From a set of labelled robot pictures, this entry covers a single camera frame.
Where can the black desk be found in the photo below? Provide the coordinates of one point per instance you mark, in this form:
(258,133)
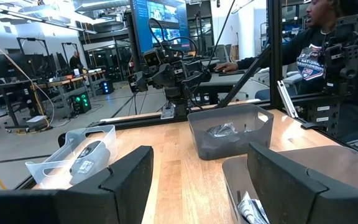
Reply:
(14,84)

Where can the gray plastic bin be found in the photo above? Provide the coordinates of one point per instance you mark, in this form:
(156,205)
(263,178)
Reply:
(225,149)
(337,161)

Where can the large blue screen monitor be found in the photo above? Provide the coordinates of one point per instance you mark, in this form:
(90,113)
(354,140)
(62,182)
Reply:
(166,12)

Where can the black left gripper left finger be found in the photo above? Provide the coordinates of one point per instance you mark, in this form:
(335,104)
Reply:
(89,205)

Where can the black keyboard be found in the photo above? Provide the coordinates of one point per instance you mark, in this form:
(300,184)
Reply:
(232,73)

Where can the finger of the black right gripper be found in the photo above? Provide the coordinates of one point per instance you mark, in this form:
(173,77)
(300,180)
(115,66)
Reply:
(137,83)
(197,80)

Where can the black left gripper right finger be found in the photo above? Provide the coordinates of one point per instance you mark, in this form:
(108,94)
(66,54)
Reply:
(306,202)

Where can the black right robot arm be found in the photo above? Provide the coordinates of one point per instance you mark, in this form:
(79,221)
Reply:
(176,98)

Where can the computer tower with blue lights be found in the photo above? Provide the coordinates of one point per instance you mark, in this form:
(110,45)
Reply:
(106,87)

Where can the black items in clear wrap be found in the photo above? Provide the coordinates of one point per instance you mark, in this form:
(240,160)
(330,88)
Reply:
(222,130)

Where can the silver aluminium profile piece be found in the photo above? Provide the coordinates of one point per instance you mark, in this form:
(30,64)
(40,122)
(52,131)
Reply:
(287,99)

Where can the person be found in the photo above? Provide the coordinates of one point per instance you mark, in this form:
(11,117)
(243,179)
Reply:
(309,59)
(75,61)

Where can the gray operator desk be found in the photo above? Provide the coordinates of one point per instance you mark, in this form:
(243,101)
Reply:
(222,80)

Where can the person's hand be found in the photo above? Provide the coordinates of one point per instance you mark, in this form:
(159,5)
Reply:
(226,66)

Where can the computer tower with green lights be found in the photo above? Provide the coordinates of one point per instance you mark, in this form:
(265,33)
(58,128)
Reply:
(81,102)

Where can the white box on floor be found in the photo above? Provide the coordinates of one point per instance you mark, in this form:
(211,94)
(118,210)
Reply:
(36,120)

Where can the silver arm base bracket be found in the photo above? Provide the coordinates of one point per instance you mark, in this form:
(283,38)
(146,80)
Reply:
(167,112)

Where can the wooden top desk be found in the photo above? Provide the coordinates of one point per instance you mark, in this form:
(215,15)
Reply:
(70,79)

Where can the black mounted bracket device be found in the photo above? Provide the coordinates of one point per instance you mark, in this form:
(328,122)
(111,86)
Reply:
(350,59)

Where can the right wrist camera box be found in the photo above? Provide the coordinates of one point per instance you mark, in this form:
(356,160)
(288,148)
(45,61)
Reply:
(151,58)

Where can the clear plastic bin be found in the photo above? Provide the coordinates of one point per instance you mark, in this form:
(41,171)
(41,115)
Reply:
(57,161)

